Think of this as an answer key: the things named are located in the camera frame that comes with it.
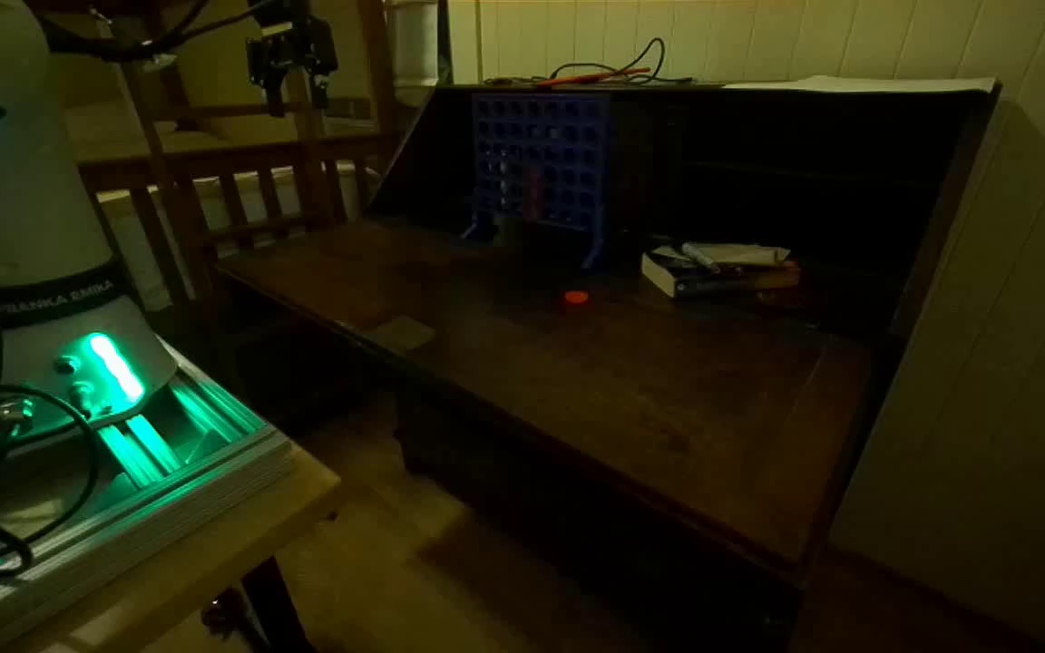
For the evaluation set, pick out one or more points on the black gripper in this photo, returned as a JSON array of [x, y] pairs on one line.
[[290, 50]]

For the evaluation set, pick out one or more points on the orange game chip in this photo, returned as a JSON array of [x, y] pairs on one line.
[[573, 294]]

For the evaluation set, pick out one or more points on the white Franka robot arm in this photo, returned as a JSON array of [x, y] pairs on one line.
[[15, 184]]

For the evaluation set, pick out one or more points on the blue connect four gameboard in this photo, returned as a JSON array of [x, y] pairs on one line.
[[570, 131]]

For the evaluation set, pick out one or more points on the wooden chair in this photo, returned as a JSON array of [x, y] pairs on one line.
[[243, 158]]

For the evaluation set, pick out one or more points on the small flat square pad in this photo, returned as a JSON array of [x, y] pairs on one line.
[[400, 331]]

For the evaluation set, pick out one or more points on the black marker pen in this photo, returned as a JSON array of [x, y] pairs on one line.
[[673, 260]]

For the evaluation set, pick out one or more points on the stack of books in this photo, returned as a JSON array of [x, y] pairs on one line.
[[715, 286]]

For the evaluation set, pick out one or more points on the white paper pad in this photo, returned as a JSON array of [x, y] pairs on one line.
[[735, 256]]

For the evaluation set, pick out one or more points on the dark wooden secretary desk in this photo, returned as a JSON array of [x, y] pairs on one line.
[[668, 401]]

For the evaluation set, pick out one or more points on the wooden ladder frame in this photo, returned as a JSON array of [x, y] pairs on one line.
[[149, 111]]

